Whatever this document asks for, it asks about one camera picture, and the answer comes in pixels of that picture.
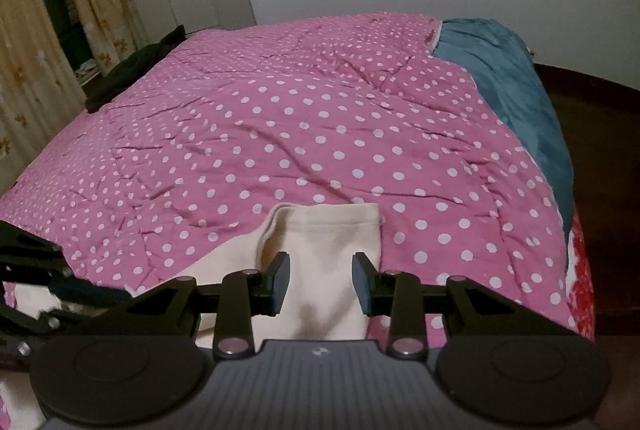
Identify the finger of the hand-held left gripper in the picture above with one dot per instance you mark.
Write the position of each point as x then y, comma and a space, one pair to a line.
45, 260
35, 325

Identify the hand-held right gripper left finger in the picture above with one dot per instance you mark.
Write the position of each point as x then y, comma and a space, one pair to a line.
282, 282

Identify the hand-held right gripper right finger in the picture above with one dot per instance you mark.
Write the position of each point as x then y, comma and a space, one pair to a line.
361, 282

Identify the cream knit garment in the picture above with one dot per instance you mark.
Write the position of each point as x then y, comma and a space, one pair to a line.
325, 240

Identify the pink polka dot quilt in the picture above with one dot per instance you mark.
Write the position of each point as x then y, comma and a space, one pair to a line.
260, 120

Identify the dark clothing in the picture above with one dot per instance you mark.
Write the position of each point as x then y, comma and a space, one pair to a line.
125, 70

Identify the red floral bed sheet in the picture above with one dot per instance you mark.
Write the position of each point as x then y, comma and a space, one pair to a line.
582, 280

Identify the teal fleece blanket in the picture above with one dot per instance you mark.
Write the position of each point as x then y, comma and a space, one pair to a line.
505, 80

